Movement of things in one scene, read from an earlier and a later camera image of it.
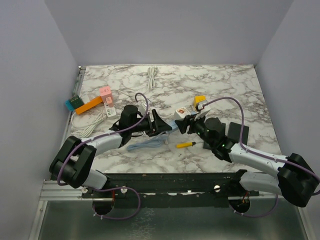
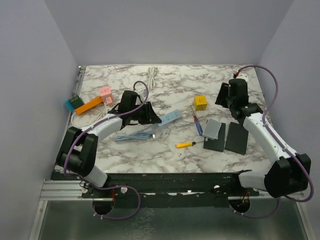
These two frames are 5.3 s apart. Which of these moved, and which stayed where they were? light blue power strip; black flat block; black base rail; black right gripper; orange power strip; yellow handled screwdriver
Moved: light blue power strip; black right gripper
Stayed: black flat block; orange power strip; black base rail; yellow handled screwdriver
